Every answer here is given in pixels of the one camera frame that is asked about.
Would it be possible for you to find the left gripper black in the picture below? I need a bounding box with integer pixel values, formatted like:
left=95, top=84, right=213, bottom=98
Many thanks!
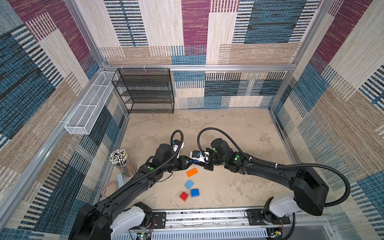
left=161, top=156, right=196, bottom=174

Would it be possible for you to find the orange lego brick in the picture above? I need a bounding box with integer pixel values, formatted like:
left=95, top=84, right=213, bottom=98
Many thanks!
left=186, top=168, right=199, bottom=178

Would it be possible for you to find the light blue lego brick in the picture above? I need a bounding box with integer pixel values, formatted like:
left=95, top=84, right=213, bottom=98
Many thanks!
left=185, top=180, right=194, bottom=189

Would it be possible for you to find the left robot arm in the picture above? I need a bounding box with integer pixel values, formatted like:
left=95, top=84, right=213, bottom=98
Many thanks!
left=69, top=144, right=195, bottom=240

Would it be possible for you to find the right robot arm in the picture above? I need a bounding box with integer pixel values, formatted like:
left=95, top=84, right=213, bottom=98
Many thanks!
left=206, top=138, right=329, bottom=218

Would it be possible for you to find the blue lego brick lower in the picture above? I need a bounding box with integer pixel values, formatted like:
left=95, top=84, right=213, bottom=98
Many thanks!
left=191, top=189, right=200, bottom=198

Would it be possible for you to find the red lego brick left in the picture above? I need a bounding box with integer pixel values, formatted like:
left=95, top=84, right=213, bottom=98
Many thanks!
left=180, top=192, right=189, bottom=202

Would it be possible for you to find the cup of pens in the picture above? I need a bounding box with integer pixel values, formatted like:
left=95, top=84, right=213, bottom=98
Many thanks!
left=110, top=150, right=138, bottom=177

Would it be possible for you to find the light blue small object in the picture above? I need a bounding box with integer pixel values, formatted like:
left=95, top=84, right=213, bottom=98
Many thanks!
left=117, top=173, right=126, bottom=189

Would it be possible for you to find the circuit board with leds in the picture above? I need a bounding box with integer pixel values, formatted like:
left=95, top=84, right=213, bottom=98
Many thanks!
left=266, top=228, right=283, bottom=240

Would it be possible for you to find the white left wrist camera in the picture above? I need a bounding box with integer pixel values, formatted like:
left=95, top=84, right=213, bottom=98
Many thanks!
left=171, top=140, right=184, bottom=159

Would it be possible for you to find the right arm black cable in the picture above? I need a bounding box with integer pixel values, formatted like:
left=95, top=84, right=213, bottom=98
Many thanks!
left=197, top=127, right=352, bottom=240

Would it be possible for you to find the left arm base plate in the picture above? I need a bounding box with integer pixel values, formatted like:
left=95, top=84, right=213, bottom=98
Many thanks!
left=148, top=212, right=167, bottom=230

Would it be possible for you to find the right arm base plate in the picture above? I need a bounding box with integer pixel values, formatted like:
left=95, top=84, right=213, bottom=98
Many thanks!
left=244, top=208, right=291, bottom=226

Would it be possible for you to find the white cable duct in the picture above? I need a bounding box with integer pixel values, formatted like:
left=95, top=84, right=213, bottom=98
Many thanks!
left=116, top=228, right=268, bottom=240

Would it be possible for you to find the black wire mesh shelf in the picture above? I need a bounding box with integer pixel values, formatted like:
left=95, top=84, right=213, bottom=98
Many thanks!
left=112, top=68, right=175, bottom=114

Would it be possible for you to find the white wire mesh basket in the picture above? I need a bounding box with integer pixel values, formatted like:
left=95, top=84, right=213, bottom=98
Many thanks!
left=65, top=72, right=115, bottom=135

